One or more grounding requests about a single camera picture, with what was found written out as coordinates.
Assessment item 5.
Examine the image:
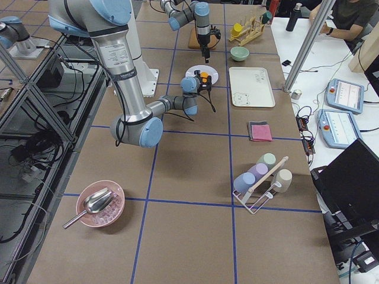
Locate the aluminium frame post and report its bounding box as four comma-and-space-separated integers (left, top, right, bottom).
282, 0, 335, 93

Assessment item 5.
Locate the blue tumbler cup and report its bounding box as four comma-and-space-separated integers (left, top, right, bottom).
233, 172, 256, 193

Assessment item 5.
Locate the grey folded cloth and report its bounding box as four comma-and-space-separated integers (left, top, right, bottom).
248, 121, 267, 141

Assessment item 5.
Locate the beige tumbler cup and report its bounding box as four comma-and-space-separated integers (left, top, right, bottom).
273, 169, 293, 193

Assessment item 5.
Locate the black power strip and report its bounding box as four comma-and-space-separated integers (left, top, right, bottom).
296, 115, 315, 156

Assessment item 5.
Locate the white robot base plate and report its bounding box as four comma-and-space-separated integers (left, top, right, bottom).
137, 60, 159, 98

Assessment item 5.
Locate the orange fruit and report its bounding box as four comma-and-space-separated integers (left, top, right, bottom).
200, 72, 208, 79

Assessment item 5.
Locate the teach pendant far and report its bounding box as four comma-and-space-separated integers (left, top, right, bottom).
325, 78, 364, 114

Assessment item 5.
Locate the small metal can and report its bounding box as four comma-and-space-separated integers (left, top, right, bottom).
291, 89, 303, 101

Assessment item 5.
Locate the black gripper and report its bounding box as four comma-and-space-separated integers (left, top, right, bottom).
194, 34, 210, 76

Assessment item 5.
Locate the cream bear tray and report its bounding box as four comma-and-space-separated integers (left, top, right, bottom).
229, 67, 275, 108

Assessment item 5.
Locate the wooden drying rack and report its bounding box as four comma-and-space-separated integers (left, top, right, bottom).
228, 9, 267, 46

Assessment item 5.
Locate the green tumbler cup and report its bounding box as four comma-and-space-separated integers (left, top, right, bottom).
256, 153, 277, 169

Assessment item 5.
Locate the yellow mug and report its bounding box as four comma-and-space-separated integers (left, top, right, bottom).
230, 22, 243, 37

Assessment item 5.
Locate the green bowl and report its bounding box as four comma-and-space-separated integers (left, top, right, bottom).
230, 46, 250, 62

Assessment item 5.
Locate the dark green mug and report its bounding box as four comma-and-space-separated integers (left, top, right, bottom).
260, 11, 273, 25

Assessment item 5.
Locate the purple tumbler cup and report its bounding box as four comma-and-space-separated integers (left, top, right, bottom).
248, 163, 268, 180

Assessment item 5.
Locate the pink bowl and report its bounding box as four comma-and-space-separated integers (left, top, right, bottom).
76, 180, 125, 228

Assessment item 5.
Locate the wooden cutting board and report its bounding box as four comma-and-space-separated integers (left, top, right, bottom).
188, 27, 221, 50

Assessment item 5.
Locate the white wire cup rack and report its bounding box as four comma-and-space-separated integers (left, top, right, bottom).
232, 156, 288, 214

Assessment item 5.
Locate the black water bottle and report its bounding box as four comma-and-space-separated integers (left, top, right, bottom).
285, 2, 302, 32

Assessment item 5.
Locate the pink folded cloth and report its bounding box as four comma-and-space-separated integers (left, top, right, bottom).
251, 124, 272, 141

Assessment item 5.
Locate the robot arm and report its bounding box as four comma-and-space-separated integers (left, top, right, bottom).
160, 0, 211, 63
49, 1, 198, 147

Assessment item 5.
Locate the teach pendant near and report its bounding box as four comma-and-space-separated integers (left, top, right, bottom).
318, 109, 362, 149

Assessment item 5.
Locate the person in grey shirt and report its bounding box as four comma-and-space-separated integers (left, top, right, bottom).
320, 0, 378, 41

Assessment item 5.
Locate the black laptop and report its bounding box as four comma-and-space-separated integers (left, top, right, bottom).
311, 138, 378, 255

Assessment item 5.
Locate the teach pendant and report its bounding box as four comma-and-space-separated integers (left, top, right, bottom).
318, 109, 362, 149
325, 78, 364, 114

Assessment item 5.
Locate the white round plate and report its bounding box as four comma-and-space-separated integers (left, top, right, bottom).
185, 64, 219, 85

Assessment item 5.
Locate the metal scoop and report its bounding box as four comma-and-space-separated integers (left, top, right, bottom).
62, 188, 114, 229

